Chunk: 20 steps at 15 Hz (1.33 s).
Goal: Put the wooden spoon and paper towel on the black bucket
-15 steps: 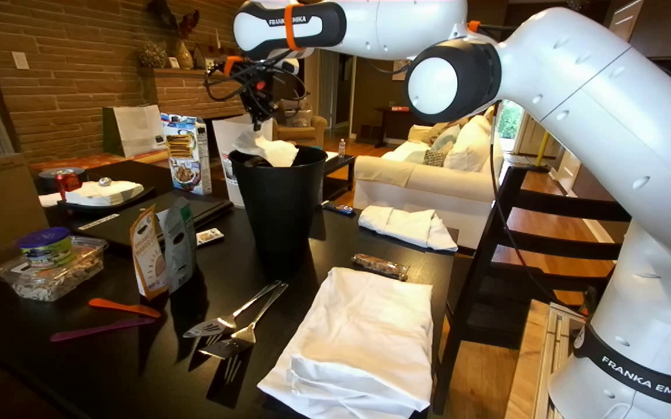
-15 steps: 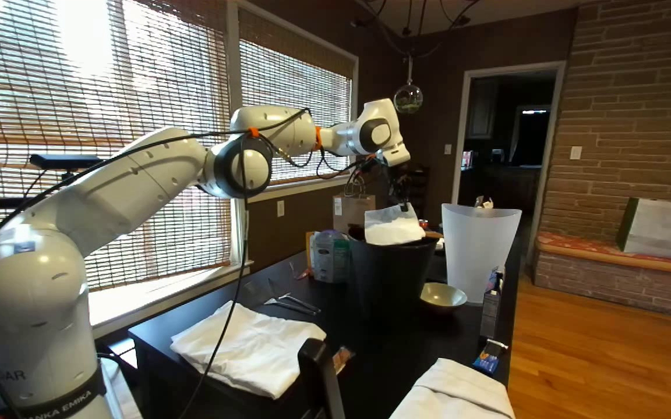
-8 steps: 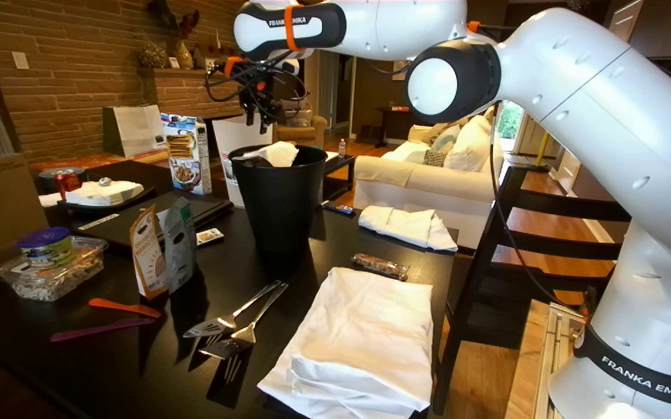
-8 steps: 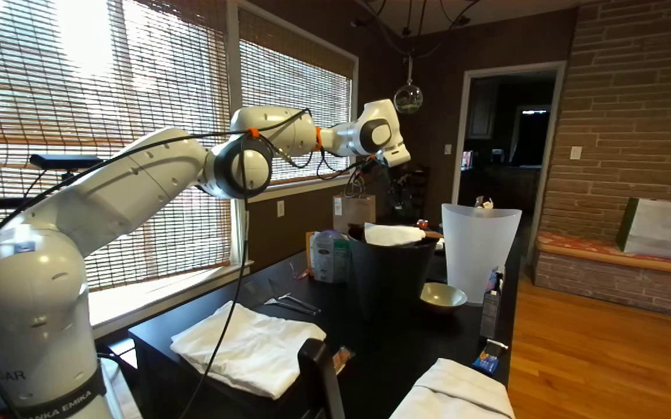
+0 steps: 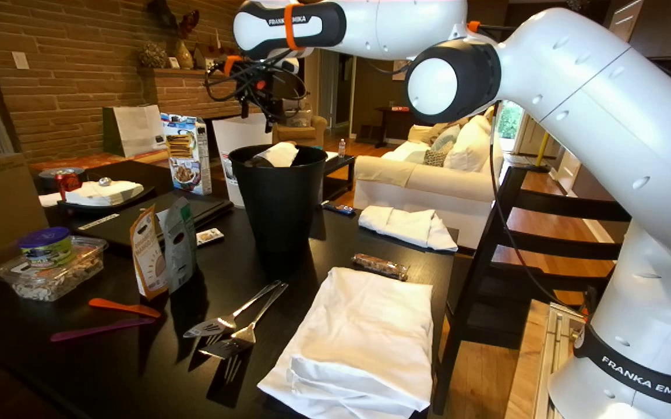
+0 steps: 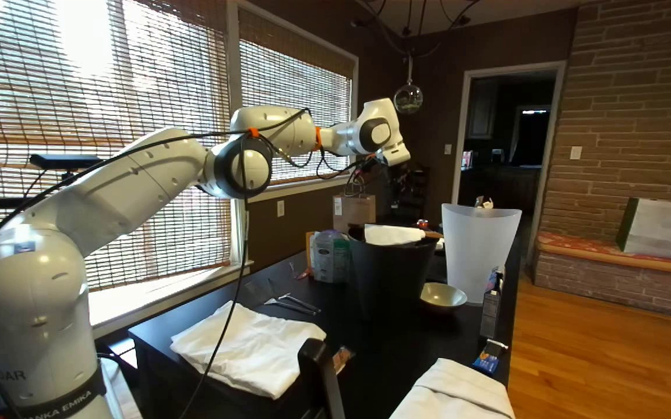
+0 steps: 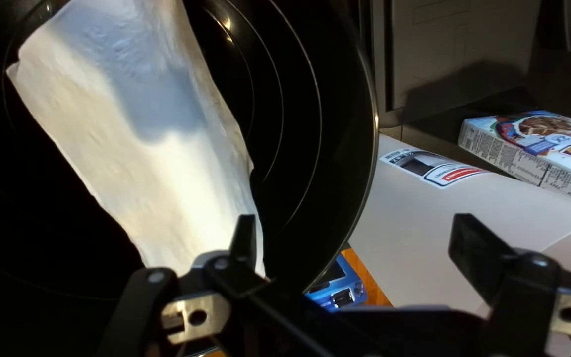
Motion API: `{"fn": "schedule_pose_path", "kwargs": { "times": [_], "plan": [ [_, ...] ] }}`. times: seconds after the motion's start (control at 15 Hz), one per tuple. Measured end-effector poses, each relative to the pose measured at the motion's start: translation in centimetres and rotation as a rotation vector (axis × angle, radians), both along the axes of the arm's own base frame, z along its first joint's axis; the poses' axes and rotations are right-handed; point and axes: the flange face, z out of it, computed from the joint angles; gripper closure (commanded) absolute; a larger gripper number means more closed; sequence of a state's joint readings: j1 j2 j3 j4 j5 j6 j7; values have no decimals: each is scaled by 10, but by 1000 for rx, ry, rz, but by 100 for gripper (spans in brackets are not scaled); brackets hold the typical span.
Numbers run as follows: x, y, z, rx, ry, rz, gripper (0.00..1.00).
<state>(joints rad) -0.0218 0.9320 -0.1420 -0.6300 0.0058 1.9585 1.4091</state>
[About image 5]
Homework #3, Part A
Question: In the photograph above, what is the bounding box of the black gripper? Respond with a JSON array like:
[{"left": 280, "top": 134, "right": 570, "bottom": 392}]
[{"left": 251, "top": 67, "right": 304, "bottom": 132}]

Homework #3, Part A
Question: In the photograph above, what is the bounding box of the white paper towel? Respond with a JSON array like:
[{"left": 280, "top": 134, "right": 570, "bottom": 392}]
[{"left": 262, "top": 140, "right": 304, "bottom": 170}]

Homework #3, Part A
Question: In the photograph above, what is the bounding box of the black plastic bucket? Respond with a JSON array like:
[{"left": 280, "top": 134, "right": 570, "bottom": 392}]
[{"left": 229, "top": 142, "right": 331, "bottom": 262}]

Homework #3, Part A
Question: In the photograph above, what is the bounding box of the tan armchair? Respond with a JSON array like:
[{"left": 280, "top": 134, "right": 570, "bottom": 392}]
[{"left": 273, "top": 93, "right": 331, "bottom": 150}]

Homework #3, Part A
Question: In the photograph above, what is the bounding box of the white translucent bin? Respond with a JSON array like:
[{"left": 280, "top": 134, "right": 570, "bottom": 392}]
[{"left": 211, "top": 112, "right": 278, "bottom": 211}]

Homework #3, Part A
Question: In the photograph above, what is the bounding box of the black coffee table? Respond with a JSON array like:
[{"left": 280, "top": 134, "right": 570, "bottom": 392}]
[{"left": 322, "top": 150, "right": 356, "bottom": 206}]

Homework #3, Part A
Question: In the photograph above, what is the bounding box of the blue white cereal box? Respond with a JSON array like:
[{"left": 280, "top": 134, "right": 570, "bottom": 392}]
[{"left": 159, "top": 112, "right": 214, "bottom": 199}]

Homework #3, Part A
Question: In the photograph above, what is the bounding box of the small blue packet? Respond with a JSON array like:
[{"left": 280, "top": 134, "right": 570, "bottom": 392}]
[{"left": 320, "top": 199, "right": 360, "bottom": 220}]

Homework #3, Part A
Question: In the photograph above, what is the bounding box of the vase with dried flowers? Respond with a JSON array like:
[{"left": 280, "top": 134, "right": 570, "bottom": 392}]
[{"left": 146, "top": 0, "right": 204, "bottom": 73}]

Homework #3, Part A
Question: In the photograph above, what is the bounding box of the white paper bag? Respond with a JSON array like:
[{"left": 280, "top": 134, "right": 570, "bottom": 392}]
[{"left": 110, "top": 102, "right": 167, "bottom": 158}]

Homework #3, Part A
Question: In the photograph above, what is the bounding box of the small white card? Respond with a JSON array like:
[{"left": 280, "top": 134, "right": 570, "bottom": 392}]
[{"left": 193, "top": 226, "right": 226, "bottom": 250}]

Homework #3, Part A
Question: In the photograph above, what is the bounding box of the white sofa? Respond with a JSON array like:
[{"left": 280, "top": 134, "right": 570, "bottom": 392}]
[{"left": 351, "top": 108, "right": 505, "bottom": 253}]

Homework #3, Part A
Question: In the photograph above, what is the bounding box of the grey green sofa pillow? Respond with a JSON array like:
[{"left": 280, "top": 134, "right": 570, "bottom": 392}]
[{"left": 424, "top": 125, "right": 461, "bottom": 168}]

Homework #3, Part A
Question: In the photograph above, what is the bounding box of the green and white pouch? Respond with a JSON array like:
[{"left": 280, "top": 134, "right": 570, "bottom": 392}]
[{"left": 156, "top": 197, "right": 200, "bottom": 297}]

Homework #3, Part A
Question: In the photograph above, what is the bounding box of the small white folded cloth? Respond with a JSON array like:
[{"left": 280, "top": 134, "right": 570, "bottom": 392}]
[{"left": 356, "top": 203, "right": 461, "bottom": 255}]

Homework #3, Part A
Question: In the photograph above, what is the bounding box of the black flat tray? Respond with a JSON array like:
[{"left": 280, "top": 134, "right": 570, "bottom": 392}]
[{"left": 77, "top": 192, "right": 236, "bottom": 250}]

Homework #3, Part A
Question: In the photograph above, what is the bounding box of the brown snack bar wrapper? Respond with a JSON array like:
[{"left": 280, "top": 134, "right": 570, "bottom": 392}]
[{"left": 350, "top": 253, "right": 412, "bottom": 284}]

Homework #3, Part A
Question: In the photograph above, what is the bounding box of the white takeout box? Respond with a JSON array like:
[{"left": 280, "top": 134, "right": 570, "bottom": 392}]
[{"left": 64, "top": 178, "right": 146, "bottom": 211}]

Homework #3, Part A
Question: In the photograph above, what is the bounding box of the white sofa pillow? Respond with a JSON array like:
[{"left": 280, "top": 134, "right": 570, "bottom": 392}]
[{"left": 445, "top": 114, "right": 497, "bottom": 175}]

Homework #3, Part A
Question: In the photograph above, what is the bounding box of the brown and white pouch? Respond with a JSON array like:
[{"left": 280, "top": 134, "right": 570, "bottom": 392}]
[{"left": 128, "top": 206, "right": 167, "bottom": 304}]

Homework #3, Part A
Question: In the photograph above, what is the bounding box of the metal serving fork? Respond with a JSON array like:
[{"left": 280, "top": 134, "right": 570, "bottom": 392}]
[{"left": 181, "top": 280, "right": 285, "bottom": 342}]

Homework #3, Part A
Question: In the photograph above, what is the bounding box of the white plastic utensil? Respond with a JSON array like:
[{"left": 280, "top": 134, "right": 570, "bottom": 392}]
[{"left": 74, "top": 212, "right": 122, "bottom": 236}]

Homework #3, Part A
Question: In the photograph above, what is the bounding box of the large white folded cloth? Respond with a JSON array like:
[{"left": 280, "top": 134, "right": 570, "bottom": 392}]
[{"left": 257, "top": 265, "right": 437, "bottom": 419}]

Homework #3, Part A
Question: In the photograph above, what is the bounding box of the orange plastic knife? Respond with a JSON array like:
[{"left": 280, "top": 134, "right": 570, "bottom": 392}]
[{"left": 87, "top": 297, "right": 165, "bottom": 321}]

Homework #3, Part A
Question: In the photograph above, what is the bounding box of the purple plastic knife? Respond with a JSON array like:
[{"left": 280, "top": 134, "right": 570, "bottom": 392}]
[{"left": 49, "top": 317, "right": 159, "bottom": 347}]

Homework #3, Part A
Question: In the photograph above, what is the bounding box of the clear plastic food container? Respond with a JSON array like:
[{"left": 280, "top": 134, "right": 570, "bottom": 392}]
[{"left": 0, "top": 236, "right": 110, "bottom": 306}]

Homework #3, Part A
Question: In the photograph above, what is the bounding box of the black wooden chair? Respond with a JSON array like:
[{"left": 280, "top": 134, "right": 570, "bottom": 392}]
[{"left": 437, "top": 166, "right": 633, "bottom": 406}]

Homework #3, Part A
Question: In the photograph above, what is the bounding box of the light wooden crate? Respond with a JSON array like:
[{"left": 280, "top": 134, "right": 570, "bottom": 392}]
[{"left": 503, "top": 299, "right": 589, "bottom": 419}]

